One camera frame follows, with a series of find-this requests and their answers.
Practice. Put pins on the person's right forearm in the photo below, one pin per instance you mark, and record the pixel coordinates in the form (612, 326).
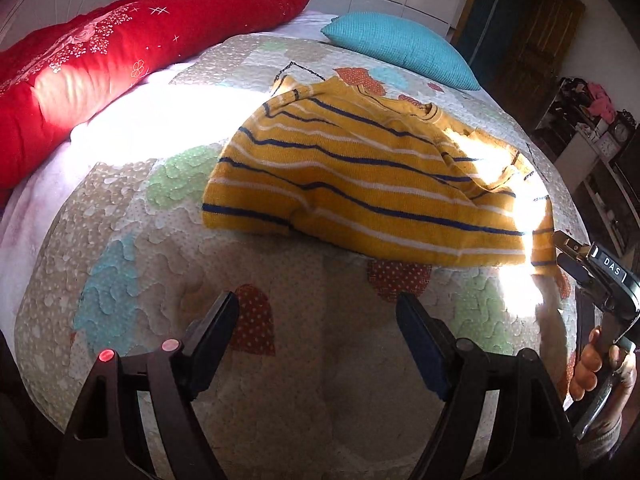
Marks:
(602, 435)

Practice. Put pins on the small white clock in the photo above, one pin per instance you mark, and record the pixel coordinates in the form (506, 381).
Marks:
(606, 148)

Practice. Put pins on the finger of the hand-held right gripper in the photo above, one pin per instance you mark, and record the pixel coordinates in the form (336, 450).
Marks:
(567, 244)
(577, 272)

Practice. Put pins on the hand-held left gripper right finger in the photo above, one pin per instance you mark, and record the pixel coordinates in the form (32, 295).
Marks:
(425, 346)

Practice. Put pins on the pink cloth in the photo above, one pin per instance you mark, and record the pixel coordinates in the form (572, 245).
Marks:
(600, 101)

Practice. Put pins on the red long pillow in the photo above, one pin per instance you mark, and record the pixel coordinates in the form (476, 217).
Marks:
(85, 75)

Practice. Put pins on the cluttered shelf unit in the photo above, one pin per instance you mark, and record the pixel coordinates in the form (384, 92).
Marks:
(600, 185)

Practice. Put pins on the yellow striped knit sweater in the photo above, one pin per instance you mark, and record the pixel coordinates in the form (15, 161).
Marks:
(350, 175)

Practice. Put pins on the teal knit pillow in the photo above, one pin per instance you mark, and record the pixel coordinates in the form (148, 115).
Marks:
(400, 45)

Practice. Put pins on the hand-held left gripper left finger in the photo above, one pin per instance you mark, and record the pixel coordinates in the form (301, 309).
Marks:
(216, 341)

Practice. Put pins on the brown wooden door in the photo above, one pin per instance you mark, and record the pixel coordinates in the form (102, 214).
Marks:
(540, 50)

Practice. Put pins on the patchwork quilted bedspread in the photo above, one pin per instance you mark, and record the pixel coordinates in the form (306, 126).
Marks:
(310, 320)

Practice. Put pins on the person's right hand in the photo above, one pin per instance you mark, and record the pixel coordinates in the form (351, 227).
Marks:
(595, 365)

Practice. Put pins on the dark teal door panel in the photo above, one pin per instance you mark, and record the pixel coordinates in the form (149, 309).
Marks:
(482, 15)

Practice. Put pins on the round dark clock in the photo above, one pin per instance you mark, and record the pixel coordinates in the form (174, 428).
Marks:
(621, 133)

